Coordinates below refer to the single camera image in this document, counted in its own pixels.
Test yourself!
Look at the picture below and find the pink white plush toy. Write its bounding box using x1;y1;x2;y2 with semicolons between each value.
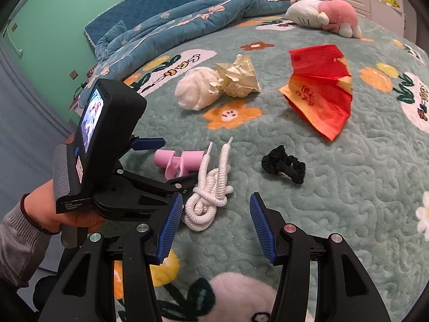
284;0;363;39

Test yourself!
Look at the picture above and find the blue floral quilt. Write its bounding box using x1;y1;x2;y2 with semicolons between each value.
93;0;323;85

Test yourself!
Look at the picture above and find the dark round object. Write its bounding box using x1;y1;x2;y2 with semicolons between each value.
31;275;64;310

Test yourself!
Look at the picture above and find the pink plastic clip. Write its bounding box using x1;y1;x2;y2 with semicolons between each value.
154;149;205;180

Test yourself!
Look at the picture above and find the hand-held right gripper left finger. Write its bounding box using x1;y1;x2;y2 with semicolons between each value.
37;192;185;322

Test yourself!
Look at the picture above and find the white knotted rope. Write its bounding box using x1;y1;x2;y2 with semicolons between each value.
182;136;235;232

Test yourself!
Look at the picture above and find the dark cord bracelet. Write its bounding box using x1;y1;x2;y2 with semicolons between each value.
20;192;60;236

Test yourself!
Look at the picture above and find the green floral bed blanket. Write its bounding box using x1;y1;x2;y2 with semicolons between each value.
72;7;429;322

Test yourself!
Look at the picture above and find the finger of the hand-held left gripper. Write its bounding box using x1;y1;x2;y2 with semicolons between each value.
116;135;165;172
115;169;199;196

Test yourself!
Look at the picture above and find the red paper packet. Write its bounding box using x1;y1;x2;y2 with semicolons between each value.
278;43;354;142

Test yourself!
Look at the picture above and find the black scrunchie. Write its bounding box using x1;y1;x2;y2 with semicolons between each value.
261;144;306;185

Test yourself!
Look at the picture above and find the person's left hand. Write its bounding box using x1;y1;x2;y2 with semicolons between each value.
25;178;108;235

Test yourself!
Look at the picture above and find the white nightstand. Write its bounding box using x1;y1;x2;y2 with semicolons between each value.
68;89;84;111

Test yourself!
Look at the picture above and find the person's left forearm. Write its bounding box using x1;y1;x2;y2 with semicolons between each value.
0;203;51;290

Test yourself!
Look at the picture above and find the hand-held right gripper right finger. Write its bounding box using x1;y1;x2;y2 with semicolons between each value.
249;191;393;322

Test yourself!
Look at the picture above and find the white tissue ball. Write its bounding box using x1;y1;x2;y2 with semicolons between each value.
174;67;224;111

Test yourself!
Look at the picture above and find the gold crumpled paper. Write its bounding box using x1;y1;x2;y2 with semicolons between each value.
209;53;262;99

